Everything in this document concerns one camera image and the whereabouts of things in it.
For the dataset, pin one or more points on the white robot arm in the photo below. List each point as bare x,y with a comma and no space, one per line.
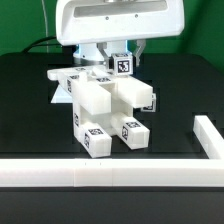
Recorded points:
89,53

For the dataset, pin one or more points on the white chair back frame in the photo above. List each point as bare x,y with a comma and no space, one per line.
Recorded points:
132,91

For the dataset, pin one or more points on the white tagged cube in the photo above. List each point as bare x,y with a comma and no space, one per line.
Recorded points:
123,64
152,106

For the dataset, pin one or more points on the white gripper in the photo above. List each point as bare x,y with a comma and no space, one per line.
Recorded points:
101,21

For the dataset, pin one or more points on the white fiducial marker plate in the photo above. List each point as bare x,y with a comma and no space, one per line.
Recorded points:
61,96

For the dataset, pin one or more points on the white U-shaped fence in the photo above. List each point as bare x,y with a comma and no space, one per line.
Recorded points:
208,172

